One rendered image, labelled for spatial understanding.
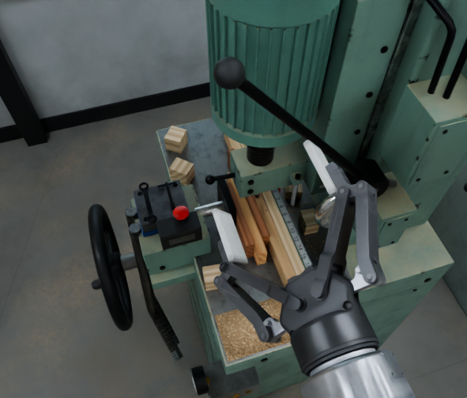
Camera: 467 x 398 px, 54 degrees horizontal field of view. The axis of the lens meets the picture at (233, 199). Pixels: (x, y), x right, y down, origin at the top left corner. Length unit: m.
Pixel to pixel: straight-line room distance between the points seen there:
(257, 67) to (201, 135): 0.55
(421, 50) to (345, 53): 0.10
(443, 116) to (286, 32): 0.25
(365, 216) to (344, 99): 0.33
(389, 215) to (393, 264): 0.30
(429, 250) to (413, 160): 0.46
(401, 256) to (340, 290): 0.70
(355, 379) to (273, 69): 0.39
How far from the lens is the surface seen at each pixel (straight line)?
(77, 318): 1.96
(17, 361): 1.98
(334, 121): 0.77
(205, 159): 1.10
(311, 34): 0.61
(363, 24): 0.66
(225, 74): 0.50
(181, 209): 0.87
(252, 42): 0.60
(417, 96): 0.70
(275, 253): 0.92
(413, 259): 1.14
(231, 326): 0.87
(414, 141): 0.73
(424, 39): 0.69
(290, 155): 0.89
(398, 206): 0.85
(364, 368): 0.41
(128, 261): 1.06
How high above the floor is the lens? 1.75
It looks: 56 degrees down
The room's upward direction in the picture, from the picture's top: straight up
